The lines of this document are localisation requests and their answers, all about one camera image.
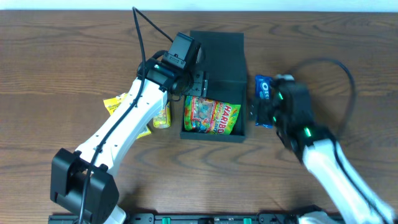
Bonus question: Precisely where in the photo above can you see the yellow snack bag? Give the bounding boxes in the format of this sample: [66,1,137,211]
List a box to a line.
[103,93,152,139]

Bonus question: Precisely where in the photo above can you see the black mounting rail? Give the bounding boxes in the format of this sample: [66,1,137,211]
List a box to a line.
[48,213,343,224]

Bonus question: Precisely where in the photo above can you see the dark green gift box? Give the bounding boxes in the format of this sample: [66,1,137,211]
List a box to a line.
[180,30,248,143]

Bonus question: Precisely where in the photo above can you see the yellow Mentos bottle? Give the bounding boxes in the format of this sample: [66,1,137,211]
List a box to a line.
[153,102,172,129]

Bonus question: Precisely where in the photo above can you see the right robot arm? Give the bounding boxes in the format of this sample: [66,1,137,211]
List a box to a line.
[250,75,397,223]

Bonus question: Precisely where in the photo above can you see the blue Oreo cookie pack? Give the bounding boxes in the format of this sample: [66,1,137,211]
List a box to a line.
[255,75,273,129]

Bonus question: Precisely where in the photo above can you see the Haribo sour worms bag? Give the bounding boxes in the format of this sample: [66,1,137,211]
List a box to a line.
[183,96,241,135]

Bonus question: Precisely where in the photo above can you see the black cable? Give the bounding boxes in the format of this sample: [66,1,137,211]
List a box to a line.
[292,57,357,138]
[77,6,175,224]

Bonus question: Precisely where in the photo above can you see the left black cable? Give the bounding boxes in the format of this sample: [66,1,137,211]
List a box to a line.
[77,6,175,224]

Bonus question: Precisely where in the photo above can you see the right black cable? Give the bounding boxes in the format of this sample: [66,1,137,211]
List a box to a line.
[292,57,357,138]

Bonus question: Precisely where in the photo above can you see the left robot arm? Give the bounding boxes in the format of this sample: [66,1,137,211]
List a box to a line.
[50,58,208,223]

